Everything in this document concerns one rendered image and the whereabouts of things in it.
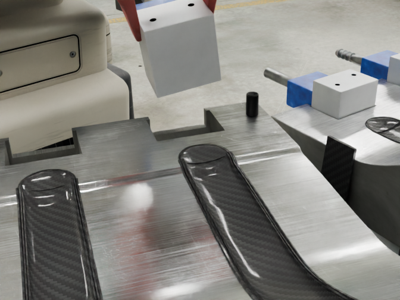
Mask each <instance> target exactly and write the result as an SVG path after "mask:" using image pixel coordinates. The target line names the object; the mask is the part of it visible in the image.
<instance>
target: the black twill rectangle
mask: <svg viewBox="0 0 400 300"><path fill-rule="evenodd" d="M356 152H357V149H356V148H354V147H352V146H350V145H348V144H346V143H344V142H342V141H340V140H339V139H336V138H335V137H333V136H330V135H329V136H327V142H326V148H325V152H324V158H323V165H322V168H321V174H322V175H323V176H324V178H325V179H326V180H327V181H328V182H329V183H330V184H331V186H332V187H333V188H334V189H335V191H336V192H337V193H338V194H339V195H340V196H341V197H342V199H343V200H344V201H345V202H346V199H347V196H348V190H349V185H350V181H351V176H352V170H353V166H354V161H355V156H356Z"/></svg>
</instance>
